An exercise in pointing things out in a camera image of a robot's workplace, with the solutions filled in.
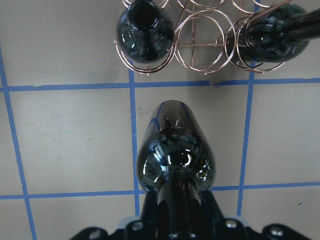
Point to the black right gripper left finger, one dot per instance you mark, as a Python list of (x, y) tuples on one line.
[(150, 207)]

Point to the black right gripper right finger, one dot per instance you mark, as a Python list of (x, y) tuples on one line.
[(210, 207)]

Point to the dark glass wine bottle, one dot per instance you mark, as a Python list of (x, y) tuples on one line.
[(175, 160)]

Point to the dark bottle in basket front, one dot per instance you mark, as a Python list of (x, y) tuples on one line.
[(145, 34)]

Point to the dark bottle in basket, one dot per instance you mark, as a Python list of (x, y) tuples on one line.
[(145, 34), (276, 37)]

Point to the dark bottle in basket rear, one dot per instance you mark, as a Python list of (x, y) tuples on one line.
[(276, 37)]

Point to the copper wire wine basket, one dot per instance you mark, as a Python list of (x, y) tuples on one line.
[(201, 35)]

